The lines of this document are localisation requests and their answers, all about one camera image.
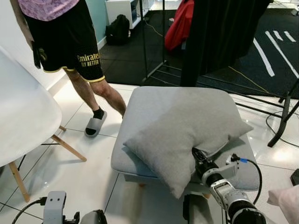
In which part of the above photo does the grey pillow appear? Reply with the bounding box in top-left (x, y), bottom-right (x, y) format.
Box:
top-left (123, 96), bottom-right (253, 199)

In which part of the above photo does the pink patterned pillow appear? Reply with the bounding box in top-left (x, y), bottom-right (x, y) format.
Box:
top-left (267, 185), bottom-right (299, 224)

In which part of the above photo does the white plastic chair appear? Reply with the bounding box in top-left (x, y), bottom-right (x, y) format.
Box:
top-left (0, 46), bottom-right (87, 203)

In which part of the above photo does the black metal table leg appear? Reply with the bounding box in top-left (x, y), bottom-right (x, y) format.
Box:
top-left (267, 78), bottom-right (299, 148)

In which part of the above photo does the black hanging curtain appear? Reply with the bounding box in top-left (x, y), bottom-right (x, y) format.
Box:
top-left (180, 0), bottom-right (272, 88)

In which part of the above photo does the black mat with white stripes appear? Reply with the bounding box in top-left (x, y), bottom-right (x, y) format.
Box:
top-left (99, 7), bottom-right (299, 99)

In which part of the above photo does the red bag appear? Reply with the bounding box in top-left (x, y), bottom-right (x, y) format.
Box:
top-left (164, 0), bottom-right (195, 51)

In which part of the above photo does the black backpack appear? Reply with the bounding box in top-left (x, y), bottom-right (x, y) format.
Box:
top-left (105, 14), bottom-right (132, 46)

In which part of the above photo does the white cabinet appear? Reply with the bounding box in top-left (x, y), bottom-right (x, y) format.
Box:
top-left (105, 0), bottom-right (150, 29)

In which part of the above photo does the person in black shorts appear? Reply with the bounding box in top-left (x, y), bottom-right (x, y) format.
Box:
top-left (9, 0), bottom-right (127, 138)

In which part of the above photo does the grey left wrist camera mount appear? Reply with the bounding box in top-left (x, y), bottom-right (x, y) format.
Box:
top-left (43, 191), bottom-right (66, 224)

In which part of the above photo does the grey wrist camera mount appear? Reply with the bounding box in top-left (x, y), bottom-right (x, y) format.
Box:
top-left (213, 157), bottom-right (248, 183)
top-left (43, 191), bottom-right (66, 224)

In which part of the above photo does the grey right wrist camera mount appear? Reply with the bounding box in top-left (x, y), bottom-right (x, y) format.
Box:
top-left (213, 157), bottom-right (248, 183)

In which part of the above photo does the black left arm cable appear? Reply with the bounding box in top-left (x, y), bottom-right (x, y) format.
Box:
top-left (11, 197), bottom-right (47, 224)

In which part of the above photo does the black metal rack frame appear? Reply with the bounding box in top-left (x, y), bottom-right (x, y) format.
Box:
top-left (138, 0), bottom-right (299, 117)

